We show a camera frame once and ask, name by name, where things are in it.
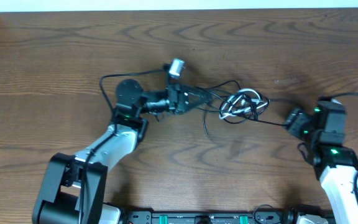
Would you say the black USB cable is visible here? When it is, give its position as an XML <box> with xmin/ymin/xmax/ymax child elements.
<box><xmin>197</xmin><ymin>80</ymin><xmax>295</xmax><ymax>141</ymax></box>

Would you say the white USB cable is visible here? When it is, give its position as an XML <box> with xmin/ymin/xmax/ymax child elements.
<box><xmin>218</xmin><ymin>88</ymin><xmax>270</xmax><ymax>121</ymax></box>

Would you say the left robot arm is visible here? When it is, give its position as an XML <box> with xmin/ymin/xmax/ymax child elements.
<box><xmin>32</xmin><ymin>79</ymin><xmax>211</xmax><ymax>223</ymax></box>

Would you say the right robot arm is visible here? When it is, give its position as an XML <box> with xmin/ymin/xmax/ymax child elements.
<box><xmin>283</xmin><ymin>99</ymin><xmax>358</xmax><ymax>223</ymax></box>

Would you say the left camera cable black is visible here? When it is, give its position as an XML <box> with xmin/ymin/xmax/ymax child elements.
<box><xmin>78</xmin><ymin>63</ymin><xmax>172</xmax><ymax>224</ymax></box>

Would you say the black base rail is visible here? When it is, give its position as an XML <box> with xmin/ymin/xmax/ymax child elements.
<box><xmin>104</xmin><ymin>203</ymin><xmax>337</xmax><ymax>224</ymax></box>

